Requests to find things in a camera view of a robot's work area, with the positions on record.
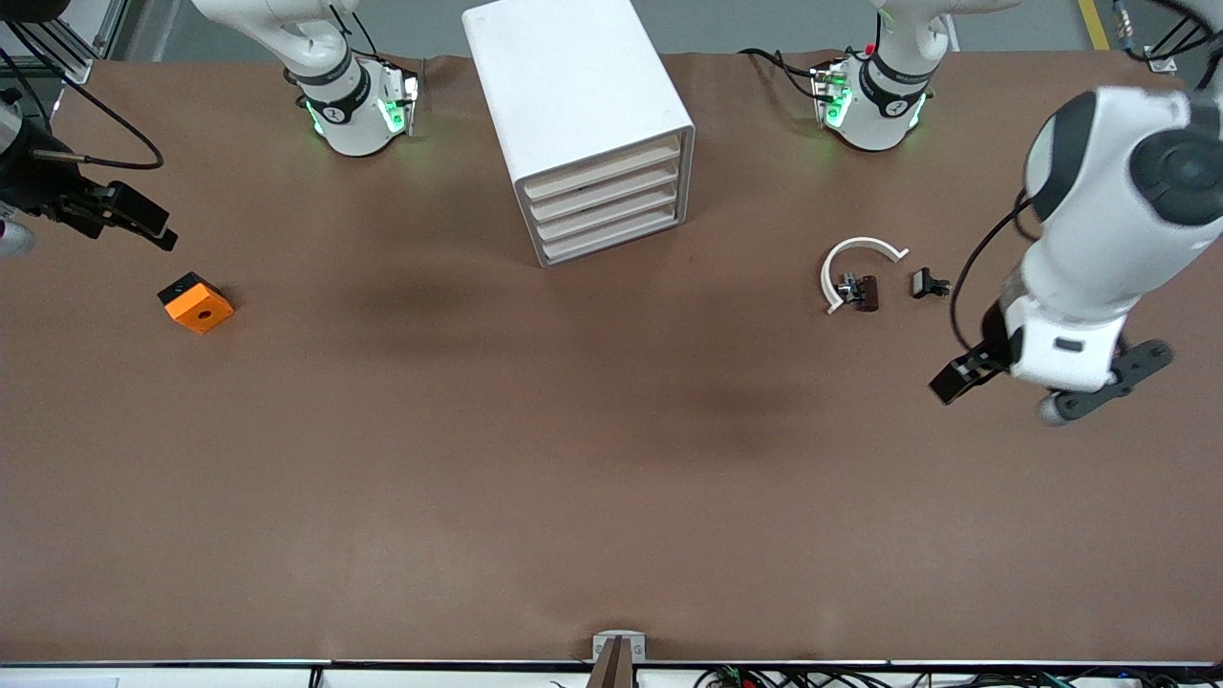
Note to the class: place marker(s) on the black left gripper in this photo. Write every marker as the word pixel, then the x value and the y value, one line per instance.
pixel 991 346

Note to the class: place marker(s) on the silver table edge bracket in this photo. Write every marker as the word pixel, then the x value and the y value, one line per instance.
pixel 619 642

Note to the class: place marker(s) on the orange box with round hole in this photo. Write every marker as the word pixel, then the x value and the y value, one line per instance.
pixel 201 308

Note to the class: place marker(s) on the brown cylindrical capacitor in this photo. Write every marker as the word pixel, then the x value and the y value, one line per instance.
pixel 868 292

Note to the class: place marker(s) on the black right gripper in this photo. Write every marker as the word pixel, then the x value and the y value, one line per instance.
pixel 36 189

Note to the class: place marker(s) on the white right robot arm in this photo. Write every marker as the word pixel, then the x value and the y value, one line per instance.
pixel 334 105

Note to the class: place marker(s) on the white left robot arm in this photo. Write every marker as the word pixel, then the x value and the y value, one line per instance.
pixel 1099 239

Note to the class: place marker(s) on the white curved pipe clip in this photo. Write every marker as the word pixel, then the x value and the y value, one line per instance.
pixel 860 242

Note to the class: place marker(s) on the small black push-button switch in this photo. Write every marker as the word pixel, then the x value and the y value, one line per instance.
pixel 923 283

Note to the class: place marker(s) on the aluminium extrusion frame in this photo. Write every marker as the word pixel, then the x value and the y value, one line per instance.
pixel 72 43

